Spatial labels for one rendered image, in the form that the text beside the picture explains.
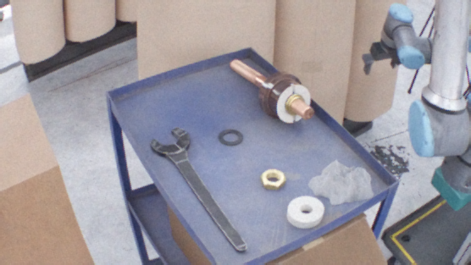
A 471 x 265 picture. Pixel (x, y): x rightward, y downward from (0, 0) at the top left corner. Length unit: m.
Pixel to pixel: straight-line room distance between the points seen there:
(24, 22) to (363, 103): 2.10
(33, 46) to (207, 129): 2.06
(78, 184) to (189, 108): 1.24
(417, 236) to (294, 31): 0.90
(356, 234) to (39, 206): 0.73
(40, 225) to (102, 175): 1.26
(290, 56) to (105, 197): 1.05
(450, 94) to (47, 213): 1.04
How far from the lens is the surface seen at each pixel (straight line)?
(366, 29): 2.12
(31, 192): 1.08
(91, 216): 2.19
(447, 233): 1.82
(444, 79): 1.15
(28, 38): 3.03
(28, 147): 1.14
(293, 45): 1.82
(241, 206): 0.99
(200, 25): 1.48
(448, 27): 1.12
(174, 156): 1.08
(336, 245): 1.02
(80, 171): 2.42
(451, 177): 1.37
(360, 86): 2.27
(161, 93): 1.28
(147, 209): 1.48
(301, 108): 1.09
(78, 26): 3.14
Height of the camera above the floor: 1.59
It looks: 38 degrees down
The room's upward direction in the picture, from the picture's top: 2 degrees clockwise
